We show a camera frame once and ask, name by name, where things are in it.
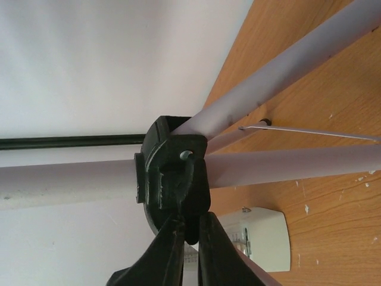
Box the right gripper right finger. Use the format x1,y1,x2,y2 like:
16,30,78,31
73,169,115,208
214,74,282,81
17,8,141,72
198,212,280,285

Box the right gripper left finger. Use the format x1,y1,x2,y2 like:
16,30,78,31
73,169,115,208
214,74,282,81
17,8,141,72
107,215,185,286

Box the white metronome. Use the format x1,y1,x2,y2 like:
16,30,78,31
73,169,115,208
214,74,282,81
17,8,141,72
218,207,291,272

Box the white music stand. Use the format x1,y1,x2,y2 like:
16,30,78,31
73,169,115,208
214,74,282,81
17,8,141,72
0,0,381,260

